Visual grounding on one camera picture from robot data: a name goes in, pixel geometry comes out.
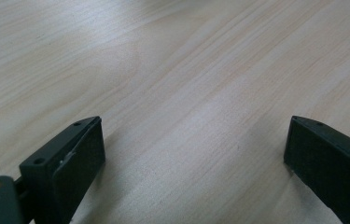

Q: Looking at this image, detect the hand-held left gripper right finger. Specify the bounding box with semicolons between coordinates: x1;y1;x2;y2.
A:
283;115;350;224

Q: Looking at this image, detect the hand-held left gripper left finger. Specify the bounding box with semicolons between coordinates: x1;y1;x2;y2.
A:
19;116;106;224

